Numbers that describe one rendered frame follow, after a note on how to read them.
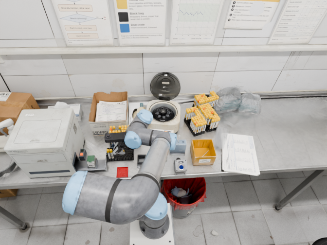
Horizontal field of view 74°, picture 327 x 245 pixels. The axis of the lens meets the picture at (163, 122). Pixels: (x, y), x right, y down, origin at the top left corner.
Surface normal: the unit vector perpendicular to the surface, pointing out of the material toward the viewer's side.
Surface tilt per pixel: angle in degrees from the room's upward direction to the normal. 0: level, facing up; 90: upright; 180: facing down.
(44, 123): 0
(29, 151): 89
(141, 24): 94
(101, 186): 6
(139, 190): 27
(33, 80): 90
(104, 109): 0
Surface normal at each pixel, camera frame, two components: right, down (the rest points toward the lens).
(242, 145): 0.03, -0.65
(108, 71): 0.08, 0.75
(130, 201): 0.40, -0.29
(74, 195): -0.12, -0.27
